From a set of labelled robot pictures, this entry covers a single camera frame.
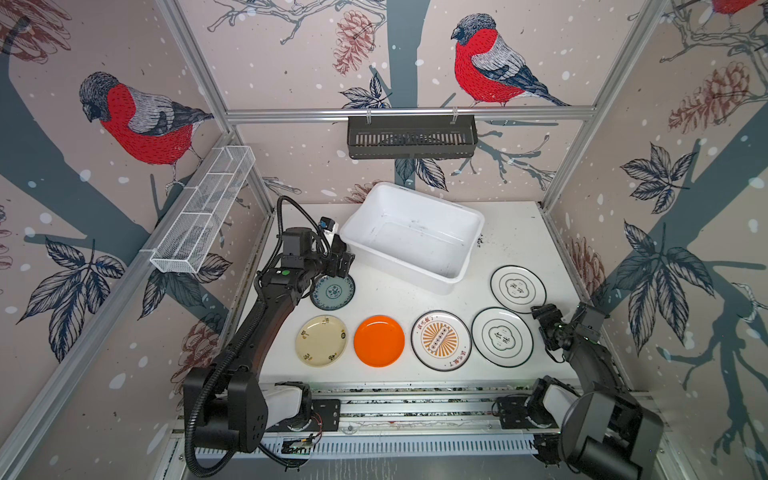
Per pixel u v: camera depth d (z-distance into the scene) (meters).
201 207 0.78
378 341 0.88
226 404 0.40
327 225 0.72
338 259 0.73
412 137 1.04
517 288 0.98
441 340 0.86
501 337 0.86
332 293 0.97
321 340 0.89
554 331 0.76
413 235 1.11
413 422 0.73
